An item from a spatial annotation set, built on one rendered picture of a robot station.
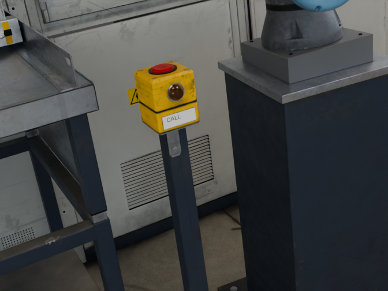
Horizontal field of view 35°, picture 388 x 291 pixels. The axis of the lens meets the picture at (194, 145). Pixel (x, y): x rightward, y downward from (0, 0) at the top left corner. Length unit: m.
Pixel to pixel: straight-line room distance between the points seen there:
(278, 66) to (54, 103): 0.50
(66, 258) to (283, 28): 0.98
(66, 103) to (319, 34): 0.57
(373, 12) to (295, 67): 1.18
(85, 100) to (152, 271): 0.98
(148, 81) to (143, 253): 1.23
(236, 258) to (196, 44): 0.73
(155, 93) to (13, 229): 1.14
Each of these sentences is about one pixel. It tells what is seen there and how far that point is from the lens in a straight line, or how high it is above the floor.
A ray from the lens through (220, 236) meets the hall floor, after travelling 2.19.
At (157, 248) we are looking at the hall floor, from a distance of 2.18.
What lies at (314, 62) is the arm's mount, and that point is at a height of 0.78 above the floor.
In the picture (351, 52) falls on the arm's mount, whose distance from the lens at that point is 1.42.
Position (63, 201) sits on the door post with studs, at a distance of 2.06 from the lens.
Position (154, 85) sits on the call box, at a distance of 1.00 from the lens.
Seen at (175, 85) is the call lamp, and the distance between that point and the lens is 1.01.
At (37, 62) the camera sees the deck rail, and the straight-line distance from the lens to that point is 1.42.
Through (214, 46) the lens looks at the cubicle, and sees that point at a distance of 2.09.
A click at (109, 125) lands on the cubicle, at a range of 1.99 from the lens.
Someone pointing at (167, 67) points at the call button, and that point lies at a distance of 1.04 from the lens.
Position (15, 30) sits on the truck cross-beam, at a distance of 1.57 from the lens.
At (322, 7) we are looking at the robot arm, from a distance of 1.20.
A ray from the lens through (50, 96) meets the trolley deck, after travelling 1.19.
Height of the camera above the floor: 1.21
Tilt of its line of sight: 25 degrees down
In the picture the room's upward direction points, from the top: 8 degrees counter-clockwise
